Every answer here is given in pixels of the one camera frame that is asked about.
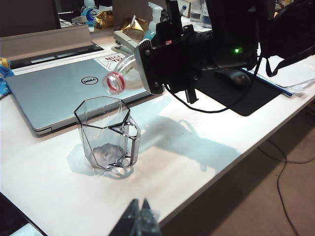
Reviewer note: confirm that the gold foil package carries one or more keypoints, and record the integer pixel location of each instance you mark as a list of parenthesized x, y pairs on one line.
[(134, 28)]

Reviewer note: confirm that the black smartphone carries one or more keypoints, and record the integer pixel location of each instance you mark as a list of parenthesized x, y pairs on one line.
[(9, 216)]

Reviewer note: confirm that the beige rectangular desk device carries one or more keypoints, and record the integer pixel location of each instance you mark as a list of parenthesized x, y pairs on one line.
[(125, 41)]

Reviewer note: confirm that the white paper sheet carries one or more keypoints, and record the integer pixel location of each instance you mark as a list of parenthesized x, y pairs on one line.
[(290, 71)]

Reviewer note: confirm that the black mouse pad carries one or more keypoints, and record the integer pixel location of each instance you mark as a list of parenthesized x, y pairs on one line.
[(261, 98)]

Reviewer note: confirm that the clear red-label water bottle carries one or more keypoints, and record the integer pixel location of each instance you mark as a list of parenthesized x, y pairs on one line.
[(114, 82)]

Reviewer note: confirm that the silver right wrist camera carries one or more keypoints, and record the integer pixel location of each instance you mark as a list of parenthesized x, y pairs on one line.
[(147, 66)]

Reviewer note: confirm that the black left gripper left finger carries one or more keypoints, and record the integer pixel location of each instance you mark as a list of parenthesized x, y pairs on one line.
[(126, 221)]

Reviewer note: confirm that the clear drinking glass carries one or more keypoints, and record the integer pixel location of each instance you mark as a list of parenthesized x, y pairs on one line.
[(197, 12)]

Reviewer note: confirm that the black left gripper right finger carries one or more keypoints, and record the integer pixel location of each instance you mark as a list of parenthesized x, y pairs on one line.
[(147, 223)]

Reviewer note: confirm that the black computer mouse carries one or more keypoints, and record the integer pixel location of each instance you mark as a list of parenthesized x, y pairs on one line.
[(236, 78)]

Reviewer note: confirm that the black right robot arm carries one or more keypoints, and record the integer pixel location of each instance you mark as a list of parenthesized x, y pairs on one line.
[(229, 24)]

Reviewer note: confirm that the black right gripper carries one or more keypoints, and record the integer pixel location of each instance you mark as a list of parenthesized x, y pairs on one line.
[(182, 61)]

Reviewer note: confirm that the blue plastic snack bag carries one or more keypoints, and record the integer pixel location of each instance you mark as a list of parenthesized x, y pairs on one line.
[(3, 83)]

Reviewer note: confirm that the blue hand sanitizer pump bottle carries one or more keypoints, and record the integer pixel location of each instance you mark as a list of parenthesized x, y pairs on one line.
[(153, 27)]

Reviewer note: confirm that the white blue marker pen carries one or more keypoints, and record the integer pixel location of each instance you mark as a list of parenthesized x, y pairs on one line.
[(183, 7)]

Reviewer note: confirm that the rectangular desk mirror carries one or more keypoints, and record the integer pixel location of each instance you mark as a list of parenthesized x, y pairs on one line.
[(73, 14)]

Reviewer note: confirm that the silver Dell laptop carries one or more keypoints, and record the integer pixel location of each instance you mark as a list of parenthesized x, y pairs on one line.
[(61, 98)]

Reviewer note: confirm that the clear blue-edged document folder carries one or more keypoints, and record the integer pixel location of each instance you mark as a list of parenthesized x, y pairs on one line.
[(295, 88)]

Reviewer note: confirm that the clear faceted glass mug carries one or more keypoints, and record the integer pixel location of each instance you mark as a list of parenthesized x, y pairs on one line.
[(103, 137)]

